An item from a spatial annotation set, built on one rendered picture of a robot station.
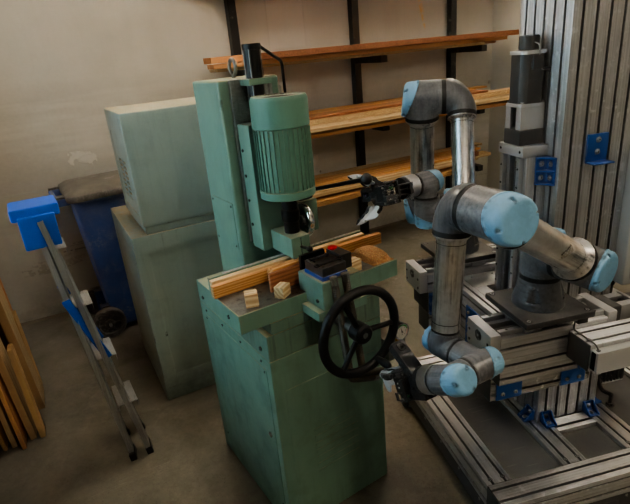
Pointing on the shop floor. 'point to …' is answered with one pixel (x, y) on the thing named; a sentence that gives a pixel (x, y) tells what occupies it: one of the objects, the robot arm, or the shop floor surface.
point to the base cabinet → (299, 417)
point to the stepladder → (33, 216)
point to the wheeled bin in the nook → (101, 246)
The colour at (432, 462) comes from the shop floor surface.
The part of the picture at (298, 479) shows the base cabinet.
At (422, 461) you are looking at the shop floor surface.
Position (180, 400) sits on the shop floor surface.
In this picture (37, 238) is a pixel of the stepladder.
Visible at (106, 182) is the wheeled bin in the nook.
